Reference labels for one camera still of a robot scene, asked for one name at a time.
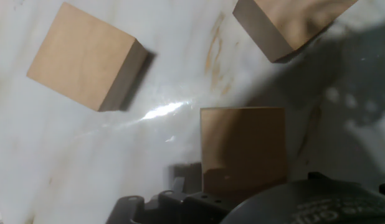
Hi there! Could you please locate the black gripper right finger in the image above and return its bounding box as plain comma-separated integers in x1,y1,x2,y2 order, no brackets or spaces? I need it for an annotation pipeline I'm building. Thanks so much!
307,171,329,182

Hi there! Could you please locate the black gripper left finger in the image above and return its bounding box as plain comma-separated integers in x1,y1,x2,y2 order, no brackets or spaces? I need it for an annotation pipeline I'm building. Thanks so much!
105,175,240,224

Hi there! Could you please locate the large wooden cube block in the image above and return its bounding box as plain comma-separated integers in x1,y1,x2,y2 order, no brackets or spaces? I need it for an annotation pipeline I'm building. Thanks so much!
199,106,287,200
232,0,359,64
26,1,149,113

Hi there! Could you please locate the white marble pattern mat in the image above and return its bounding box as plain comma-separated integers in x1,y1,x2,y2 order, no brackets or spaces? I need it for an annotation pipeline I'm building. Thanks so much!
0,0,385,224

